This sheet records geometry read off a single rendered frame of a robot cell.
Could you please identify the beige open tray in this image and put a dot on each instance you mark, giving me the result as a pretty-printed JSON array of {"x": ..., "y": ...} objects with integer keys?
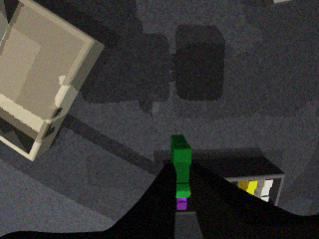
[{"x": 44, "y": 60}]

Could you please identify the yellow fuse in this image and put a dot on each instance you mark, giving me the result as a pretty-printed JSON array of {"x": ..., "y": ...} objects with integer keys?
[{"x": 248, "y": 185}]

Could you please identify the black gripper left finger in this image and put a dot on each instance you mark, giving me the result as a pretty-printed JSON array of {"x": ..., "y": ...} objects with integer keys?
[{"x": 151, "y": 218}]

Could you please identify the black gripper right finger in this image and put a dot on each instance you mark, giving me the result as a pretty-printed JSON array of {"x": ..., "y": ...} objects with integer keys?
[{"x": 225, "y": 211}]

